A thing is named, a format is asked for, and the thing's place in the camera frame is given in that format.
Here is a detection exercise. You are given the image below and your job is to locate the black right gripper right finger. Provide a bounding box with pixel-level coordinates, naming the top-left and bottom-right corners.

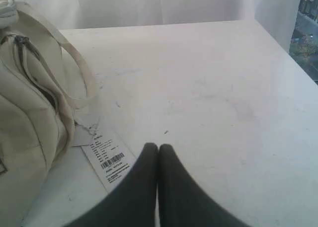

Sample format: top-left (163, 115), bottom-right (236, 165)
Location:
top-left (158, 144), bottom-right (248, 227)

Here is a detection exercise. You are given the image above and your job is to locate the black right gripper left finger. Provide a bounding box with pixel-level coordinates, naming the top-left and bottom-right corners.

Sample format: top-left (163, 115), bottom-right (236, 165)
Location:
top-left (67, 143), bottom-right (159, 227)

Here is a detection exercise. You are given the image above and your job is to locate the cream fabric duffel bag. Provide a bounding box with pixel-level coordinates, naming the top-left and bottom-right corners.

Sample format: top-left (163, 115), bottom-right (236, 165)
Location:
top-left (0, 0), bottom-right (97, 197)

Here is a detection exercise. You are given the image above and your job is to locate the white paper price tag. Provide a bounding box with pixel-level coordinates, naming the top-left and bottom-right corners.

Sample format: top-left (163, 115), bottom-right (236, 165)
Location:
top-left (73, 113), bottom-right (136, 192)

